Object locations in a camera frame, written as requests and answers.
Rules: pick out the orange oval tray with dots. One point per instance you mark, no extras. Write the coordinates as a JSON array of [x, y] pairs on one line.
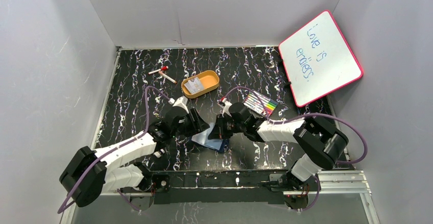
[[209, 79]]

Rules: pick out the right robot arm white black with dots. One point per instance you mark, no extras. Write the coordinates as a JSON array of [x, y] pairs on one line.
[[321, 141]]

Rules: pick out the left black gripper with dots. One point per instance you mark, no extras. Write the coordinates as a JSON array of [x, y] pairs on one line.
[[195, 121]]

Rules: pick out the white eraser block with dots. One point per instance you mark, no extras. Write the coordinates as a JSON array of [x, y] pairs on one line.
[[159, 153]]

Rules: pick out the white marker pen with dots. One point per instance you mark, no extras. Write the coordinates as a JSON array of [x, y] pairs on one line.
[[167, 77]]

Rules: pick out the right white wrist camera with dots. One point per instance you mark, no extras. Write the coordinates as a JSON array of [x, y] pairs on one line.
[[225, 105]]

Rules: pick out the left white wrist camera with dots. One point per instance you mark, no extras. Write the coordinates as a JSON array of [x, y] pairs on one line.
[[181, 102]]

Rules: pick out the blue leather card holder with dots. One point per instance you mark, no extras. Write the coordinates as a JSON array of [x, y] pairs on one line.
[[217, 145]]

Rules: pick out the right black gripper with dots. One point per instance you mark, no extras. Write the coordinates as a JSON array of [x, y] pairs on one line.
[[218, 131]]

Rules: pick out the pink framed whiteboard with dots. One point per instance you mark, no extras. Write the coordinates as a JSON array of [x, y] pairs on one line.
[[318, 60]]

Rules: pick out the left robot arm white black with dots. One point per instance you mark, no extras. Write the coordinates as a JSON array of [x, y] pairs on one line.
[[92, 172]]

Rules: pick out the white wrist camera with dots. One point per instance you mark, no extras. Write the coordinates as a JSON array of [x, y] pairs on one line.
[[225, 105], [181, 102]]

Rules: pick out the red capped marker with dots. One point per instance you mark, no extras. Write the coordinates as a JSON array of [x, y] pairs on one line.
[[158, 70]]

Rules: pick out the pack of coloured markers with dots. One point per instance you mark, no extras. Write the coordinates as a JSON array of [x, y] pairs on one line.
[[260, 104]]

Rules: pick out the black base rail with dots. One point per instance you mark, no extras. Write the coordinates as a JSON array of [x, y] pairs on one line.
[[242, 186]]

